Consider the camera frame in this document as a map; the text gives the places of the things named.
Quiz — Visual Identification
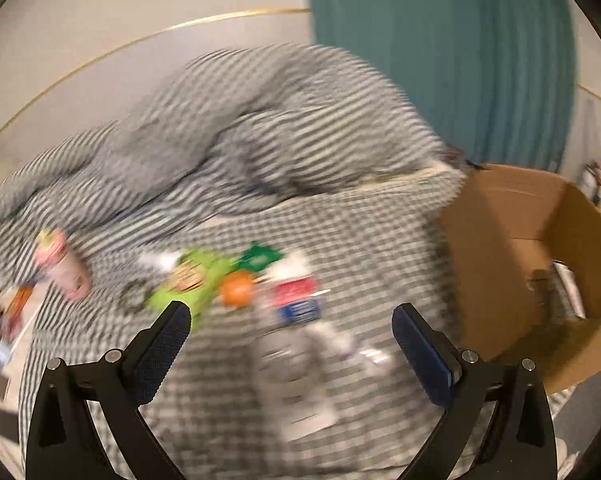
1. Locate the grey checked bed sheet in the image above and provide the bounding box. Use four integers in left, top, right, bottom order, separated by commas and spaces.
17, 167, 577, 480

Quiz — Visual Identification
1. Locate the white tape roll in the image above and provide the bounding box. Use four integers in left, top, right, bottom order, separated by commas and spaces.
252, 344, 337, 443

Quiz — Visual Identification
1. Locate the dark bead bracelet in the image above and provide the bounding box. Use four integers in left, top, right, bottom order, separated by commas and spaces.
115, 278, 154, 316

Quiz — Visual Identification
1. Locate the pink sippy cup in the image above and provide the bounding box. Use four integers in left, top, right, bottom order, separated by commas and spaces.
34, 230, 91, 301

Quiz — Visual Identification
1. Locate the clear floss pick jar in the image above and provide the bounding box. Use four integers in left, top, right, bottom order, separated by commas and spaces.
254, 276, 322, 384

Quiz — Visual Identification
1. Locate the small green packet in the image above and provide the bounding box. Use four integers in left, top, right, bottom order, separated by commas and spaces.
236, 242, 283, 273

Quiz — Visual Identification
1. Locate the orange tangerine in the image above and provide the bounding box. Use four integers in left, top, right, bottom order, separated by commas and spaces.
219, 270, 255, 309

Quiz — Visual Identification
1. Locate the green snack bag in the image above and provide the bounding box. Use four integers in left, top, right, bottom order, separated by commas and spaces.
145, 249, 235, 332

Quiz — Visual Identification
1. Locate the white plastic bottle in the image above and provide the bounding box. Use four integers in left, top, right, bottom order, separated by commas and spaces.
138, 250, 182, 273

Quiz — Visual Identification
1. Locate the brown cardboard box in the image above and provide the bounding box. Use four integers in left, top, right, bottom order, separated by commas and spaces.
442, 165, 601, 394

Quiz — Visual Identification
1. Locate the red snack packet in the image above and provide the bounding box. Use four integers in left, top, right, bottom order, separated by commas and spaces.
0, 286, 34, 344

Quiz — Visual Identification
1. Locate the grey checked duvet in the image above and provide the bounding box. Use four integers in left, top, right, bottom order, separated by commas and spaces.
0, 44, 444, 284

